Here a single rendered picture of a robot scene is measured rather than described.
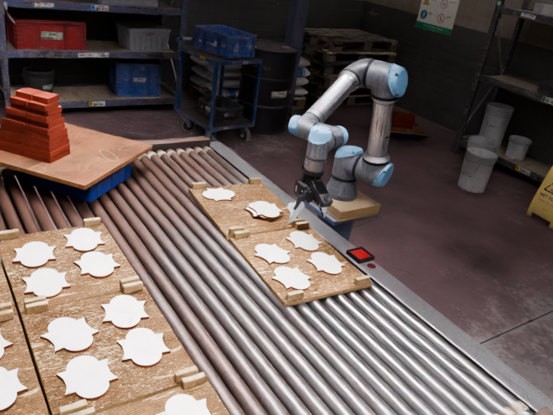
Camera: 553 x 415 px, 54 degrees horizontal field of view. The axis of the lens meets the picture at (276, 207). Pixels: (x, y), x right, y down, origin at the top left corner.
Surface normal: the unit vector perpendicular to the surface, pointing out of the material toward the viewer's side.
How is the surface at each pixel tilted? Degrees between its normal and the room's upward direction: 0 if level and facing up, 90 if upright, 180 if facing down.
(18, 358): 0
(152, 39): 97
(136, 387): 0
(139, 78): 90
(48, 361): 0
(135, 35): 96
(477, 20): 90
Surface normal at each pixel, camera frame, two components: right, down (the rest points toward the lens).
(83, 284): 0.14, -0.89
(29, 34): 0.55, 0.44
